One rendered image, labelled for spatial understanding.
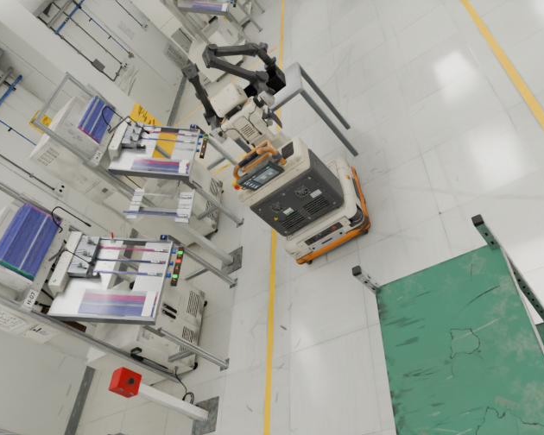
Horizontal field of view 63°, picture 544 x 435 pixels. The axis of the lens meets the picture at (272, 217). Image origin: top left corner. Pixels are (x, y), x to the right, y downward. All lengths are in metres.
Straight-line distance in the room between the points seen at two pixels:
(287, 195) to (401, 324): 1.60
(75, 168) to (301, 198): 2.18
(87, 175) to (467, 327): 3.55
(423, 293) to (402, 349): 0.20
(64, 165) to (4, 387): 2.00
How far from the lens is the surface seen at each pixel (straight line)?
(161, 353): 3.55
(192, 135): 4.50
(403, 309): 1.59
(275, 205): 3.03
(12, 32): 6.15
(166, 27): 7.33
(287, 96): 3.49
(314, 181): 2.91
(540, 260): 2.65
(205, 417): 3.48
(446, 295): 1.55
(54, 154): 4.29
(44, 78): 6.30
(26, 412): 4.81
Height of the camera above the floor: 2.22
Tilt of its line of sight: 33 degrees down
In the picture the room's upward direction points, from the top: 49 degrees counter-clockwise
